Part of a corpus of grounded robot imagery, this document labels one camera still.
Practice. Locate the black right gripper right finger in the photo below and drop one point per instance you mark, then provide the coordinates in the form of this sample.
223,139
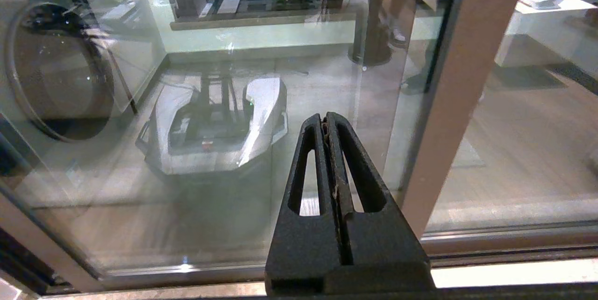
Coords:
383,258

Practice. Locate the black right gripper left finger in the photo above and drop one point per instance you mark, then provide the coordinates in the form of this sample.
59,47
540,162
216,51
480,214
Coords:
303,253

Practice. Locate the brown framed sliding glass door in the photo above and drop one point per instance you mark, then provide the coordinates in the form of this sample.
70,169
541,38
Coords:
467,80

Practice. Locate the glass window with wooden frame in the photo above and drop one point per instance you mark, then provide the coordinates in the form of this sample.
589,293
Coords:
514,244

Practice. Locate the stone window sill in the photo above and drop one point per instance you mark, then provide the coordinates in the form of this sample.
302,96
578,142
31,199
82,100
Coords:
261,20

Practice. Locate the white side table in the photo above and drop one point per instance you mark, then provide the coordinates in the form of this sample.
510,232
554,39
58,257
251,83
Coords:
546,29

